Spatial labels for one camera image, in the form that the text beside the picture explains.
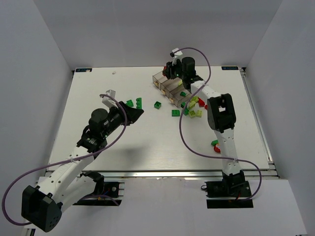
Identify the red yellow green lego stack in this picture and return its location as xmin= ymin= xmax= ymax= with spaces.
xmin=136 ymin=97 xmax=142 ymax=109

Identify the red lego brick stack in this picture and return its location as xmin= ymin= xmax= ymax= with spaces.
xmin=162 ymin=66 xmax=168 ymax=77

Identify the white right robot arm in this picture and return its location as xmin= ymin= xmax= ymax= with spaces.
xmin=162 ymin=57 xmax=245 ymax=196

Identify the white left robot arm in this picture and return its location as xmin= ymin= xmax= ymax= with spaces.
xmin=22 ymin=101 xmax=144 ymax=233

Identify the green stepped lego brick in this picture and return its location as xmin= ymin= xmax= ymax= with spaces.
xmin=126 ymin=100 xmax=134 ymax=107

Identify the clear three-compartment organizer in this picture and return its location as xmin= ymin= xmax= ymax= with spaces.
xmin=153 ymin=71 xmax=191 ymax=107

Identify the green square lego brick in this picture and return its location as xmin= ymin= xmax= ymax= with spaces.
xmin=154 ymin=101 xmax=161 ymax=109

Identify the lime lego brick upper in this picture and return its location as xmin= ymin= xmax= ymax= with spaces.
xmin=190 ymin=96 xmax=199 ymax=103

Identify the red lego brick upper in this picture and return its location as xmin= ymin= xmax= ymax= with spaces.
xmin=198 ymin=98 xmax=205 ymax=107

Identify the green flat lego brick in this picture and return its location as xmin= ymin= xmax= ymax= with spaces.
xmin=171 ymin=110 xmax=181 ymax=117

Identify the green lego brick middle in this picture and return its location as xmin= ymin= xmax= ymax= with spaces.
xmin=183 ymin=108 xmax=189 ymax=116

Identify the lime lego brick lower right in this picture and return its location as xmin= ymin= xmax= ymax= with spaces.
xmin=196 ymin=110 xmax=203 ymax=118

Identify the green brick by flower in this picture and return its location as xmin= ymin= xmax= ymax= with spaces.
xmin=211 ymin=140 xmax=219 ymax=146

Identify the red flower toy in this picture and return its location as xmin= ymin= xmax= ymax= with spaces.
xmin=214 ymin=144 xmax=221 ymax=153

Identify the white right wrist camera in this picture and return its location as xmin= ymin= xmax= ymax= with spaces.
xmin=170 ymin=48 xmax=183 ymax=65

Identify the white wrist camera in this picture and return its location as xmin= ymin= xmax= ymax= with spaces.
xmin=99 ymin=89 xmax=116 ymax=108
xmin=170 ymin=48 xmax=183 ymax=65

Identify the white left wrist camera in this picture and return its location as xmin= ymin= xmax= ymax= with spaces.
xmin=99 ymin=89 xmax=116 ymax=108

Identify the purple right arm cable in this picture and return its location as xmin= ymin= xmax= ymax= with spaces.
xmin=172 ymin=47 xmax=262 ymax=201

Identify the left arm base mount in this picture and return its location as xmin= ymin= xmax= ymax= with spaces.
xmin=73 ymin=181 xmax=125 ymax=207

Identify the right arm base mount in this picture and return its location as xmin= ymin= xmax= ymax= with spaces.
xmin=200 ymin=181 xmax=253 ymax=209

